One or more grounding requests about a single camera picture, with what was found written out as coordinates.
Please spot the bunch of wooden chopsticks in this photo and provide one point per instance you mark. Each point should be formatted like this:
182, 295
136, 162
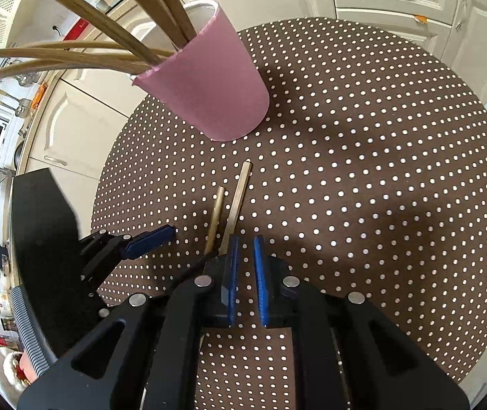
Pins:
76, 57

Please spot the brown dotted tablecloth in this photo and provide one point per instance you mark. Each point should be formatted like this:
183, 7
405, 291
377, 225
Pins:
354, 179

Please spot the small orange tag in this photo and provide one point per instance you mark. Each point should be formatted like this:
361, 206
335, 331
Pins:
420, 19

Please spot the metal ladle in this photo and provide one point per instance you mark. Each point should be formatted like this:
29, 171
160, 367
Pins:
12, 100

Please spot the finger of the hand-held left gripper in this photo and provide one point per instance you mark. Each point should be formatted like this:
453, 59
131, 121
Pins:
149, 239

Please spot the pink cup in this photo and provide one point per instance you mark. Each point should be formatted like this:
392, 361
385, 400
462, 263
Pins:
213, 81

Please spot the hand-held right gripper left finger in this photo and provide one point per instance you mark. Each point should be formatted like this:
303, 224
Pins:
231, 282

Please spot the orange packet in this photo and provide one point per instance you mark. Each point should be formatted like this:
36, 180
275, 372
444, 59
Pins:
40, 96

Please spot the red flat container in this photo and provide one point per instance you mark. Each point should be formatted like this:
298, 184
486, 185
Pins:
74, 30

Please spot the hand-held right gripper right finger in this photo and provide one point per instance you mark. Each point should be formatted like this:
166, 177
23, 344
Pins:
260, 282

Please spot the white fluffy cloth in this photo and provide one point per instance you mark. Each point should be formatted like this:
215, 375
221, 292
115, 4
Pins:
4, 371

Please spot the wooden chopstick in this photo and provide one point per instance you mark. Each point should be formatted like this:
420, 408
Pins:
238, 196
216, 213

